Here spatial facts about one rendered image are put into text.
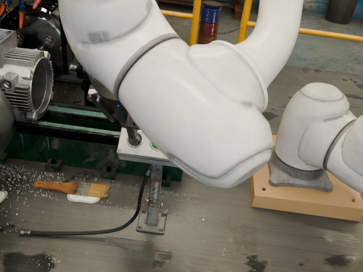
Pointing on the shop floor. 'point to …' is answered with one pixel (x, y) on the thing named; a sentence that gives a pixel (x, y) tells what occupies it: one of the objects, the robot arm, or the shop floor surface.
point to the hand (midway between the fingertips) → (132, 126)
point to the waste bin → (341, 11)
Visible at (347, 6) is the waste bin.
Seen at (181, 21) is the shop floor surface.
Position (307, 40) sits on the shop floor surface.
